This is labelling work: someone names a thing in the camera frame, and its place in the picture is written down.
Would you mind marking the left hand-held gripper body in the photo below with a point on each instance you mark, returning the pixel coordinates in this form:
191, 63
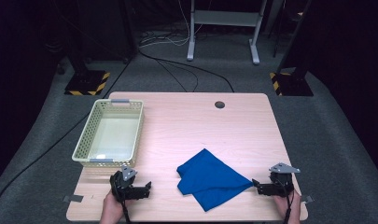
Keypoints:
123, 183

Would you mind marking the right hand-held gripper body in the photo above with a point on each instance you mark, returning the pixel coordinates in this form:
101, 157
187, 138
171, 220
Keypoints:
281, 180

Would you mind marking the blue cloth garment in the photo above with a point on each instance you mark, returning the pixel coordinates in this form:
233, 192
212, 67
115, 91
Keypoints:
210, 179

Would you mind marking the person's left hand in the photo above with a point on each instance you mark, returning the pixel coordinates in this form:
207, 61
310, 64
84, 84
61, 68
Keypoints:
112, 208

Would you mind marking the person's right hand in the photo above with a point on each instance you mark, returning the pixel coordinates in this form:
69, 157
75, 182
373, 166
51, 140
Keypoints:
286, 208

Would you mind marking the grey tape strip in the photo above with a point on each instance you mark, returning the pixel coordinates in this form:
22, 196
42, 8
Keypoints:
308, 199
73, 198

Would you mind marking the cream perforated plastic basket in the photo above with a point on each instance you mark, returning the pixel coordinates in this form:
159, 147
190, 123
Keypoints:
112, 137

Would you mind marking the black stand with striped base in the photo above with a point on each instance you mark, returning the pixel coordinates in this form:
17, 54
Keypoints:
87, 81
294, 82

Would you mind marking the white metal table frame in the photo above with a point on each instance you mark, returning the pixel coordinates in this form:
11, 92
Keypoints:
224, 18

